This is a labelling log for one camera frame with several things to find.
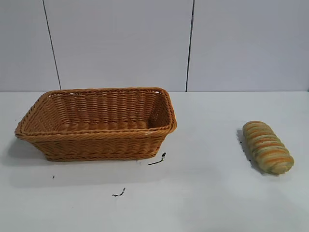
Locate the brown woven wicker basket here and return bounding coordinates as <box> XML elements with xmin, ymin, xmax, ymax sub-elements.
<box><xmin>14</xmin><ymin>87</ymin><xmax>177</xmax><ymax>162</ymax></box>

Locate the long striped bread loaf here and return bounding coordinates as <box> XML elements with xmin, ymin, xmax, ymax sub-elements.
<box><xmin>242</xmin><ymin>121</ymin><xmax>295</xmax><ymax>174</ymax></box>

